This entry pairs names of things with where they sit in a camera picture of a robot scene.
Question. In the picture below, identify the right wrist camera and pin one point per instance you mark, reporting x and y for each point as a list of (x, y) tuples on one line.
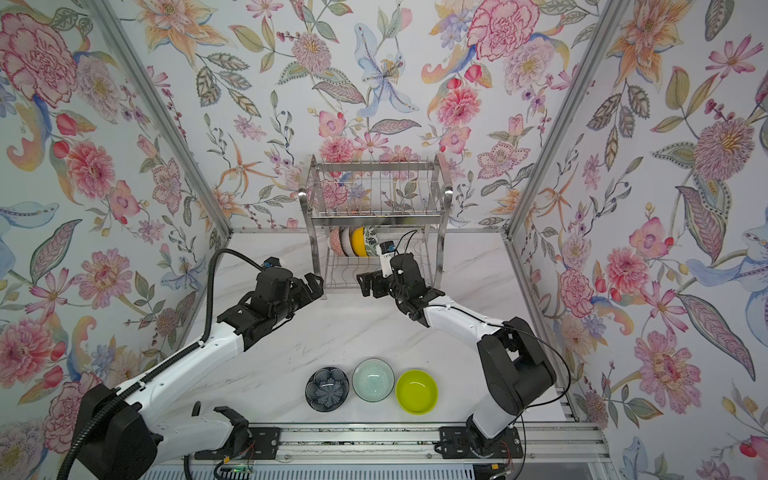
[(387, 250)]

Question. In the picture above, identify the pale celadon bowl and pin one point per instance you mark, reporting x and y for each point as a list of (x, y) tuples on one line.
[(373, 380)]

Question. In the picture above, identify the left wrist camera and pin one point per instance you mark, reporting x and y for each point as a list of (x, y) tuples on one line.
[(271, 262)]

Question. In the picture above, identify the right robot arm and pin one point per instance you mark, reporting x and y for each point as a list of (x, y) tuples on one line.
[(516, 369)]

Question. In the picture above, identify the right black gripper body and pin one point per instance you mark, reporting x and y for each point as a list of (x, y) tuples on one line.
[(398, 293)]

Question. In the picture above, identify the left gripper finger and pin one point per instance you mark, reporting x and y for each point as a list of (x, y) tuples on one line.
[(301, 297), (312, 285)]

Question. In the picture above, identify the dark blue flower bowl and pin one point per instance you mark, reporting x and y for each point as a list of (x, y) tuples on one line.
[(327, 389)]

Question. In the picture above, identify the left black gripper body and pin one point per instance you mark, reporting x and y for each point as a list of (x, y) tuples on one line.
[(283, 310)]

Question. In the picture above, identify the lime green bowl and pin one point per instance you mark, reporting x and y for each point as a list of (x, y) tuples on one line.
[(417, 392)]

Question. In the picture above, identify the steel two-tier dish rack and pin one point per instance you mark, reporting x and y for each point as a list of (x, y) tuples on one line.
[(407, 201)]

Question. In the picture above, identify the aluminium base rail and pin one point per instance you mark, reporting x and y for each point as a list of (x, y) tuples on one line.
[(339, 443)]

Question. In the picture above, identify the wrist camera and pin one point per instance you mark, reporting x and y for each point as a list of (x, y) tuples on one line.
[(387, 250), (271, 262)]

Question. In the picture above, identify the green leaf pattern bowl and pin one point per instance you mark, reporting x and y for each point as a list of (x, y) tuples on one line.
[(371, 241)]

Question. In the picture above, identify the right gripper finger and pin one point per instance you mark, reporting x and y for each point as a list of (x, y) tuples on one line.
[(378, 289), (364, 279)]

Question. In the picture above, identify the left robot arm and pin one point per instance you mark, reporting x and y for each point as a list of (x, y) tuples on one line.
[(122, 432)]

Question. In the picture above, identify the yellow bowl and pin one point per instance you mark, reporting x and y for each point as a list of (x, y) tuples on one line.
[(358, 243)]

